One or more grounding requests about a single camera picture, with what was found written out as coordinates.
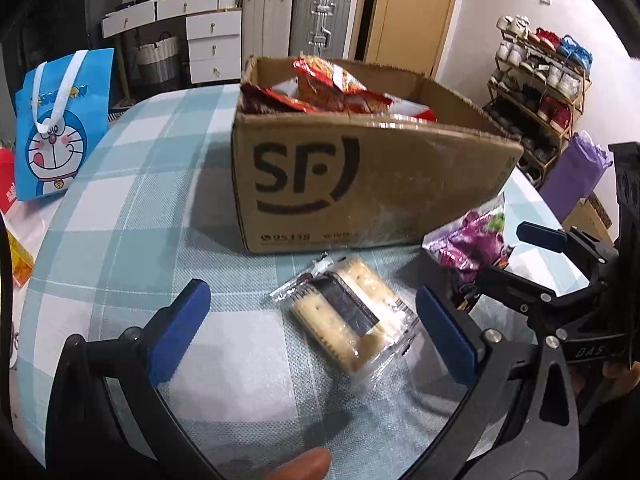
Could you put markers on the dark red snack packet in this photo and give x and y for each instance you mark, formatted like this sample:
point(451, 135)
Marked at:
point(270, 100)

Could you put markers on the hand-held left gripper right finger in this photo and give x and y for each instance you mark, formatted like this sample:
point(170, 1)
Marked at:
point(447, 335)

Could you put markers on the shoe rack with shoes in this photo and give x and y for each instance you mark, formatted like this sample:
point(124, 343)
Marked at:
point(540, 90)

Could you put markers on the flat cardboard piece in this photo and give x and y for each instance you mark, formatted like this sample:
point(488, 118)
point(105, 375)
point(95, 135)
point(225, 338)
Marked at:
point(592, 220)

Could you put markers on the beige suitcase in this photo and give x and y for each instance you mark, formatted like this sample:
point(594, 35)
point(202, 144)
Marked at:
point(267, 20)

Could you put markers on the clear cracker packet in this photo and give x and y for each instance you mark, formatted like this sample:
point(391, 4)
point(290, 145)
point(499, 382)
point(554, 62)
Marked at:
point(345, 320)

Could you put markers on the purple bag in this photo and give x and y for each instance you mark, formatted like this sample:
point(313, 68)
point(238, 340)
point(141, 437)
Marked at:
point(575, 175)

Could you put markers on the white drawer cabinet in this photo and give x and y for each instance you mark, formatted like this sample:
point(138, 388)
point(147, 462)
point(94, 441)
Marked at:
point(210, 30)

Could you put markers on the white woven basket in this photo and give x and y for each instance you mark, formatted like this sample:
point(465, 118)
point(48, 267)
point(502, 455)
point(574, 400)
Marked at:
point(157, 57)

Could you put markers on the person's right hand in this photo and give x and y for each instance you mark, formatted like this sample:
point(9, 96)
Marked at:
point(619, 377)

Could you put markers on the white snack bag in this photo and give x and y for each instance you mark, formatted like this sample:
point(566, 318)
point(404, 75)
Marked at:
point(412, 109)

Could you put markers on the red bag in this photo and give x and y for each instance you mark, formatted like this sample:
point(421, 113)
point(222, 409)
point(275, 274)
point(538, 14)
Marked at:
point(7, 180)

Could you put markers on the person's left hand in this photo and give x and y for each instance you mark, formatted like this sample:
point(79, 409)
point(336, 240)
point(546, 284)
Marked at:
point(300, 467)

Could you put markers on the silver suitcase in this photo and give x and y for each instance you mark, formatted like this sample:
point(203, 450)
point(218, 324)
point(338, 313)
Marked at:
point(320, 25)

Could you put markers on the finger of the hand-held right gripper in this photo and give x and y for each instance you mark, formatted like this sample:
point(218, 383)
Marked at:
point(515, 290)
point(542, 237)

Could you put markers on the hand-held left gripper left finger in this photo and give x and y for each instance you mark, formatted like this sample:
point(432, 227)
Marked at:
point(180, 325)

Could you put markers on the brown cardboard box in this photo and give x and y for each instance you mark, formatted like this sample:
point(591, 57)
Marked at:
point(350, 185)

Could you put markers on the orange plastic bag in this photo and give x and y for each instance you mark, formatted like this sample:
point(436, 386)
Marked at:
point(21, 260)

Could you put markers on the blue cartoon tote bag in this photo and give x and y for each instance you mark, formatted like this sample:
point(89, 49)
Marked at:
point(90, 110)

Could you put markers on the purple candy packet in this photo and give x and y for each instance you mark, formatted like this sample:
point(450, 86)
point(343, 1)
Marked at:
point(470, 240)

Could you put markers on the wooden door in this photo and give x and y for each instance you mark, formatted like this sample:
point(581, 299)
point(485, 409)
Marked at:
point(415, 15)

